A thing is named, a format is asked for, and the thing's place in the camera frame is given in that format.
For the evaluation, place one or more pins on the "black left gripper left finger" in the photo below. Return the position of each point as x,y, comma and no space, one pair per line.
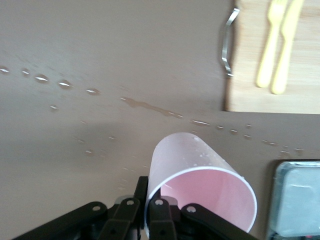
120,217

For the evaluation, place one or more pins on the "yellow plastic knife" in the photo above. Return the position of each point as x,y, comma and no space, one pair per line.
285,55

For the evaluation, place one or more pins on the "wooden cutting board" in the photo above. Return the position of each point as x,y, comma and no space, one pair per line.
250,95

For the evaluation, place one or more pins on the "grey digital kitchen scale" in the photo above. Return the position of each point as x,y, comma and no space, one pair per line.
297,200

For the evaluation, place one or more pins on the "yellow plastic fork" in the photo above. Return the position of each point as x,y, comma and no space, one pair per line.
268,55

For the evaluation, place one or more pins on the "pink plastic cup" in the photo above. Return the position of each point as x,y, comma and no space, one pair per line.
200,160

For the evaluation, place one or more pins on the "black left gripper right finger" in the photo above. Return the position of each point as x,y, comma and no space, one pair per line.
200,220

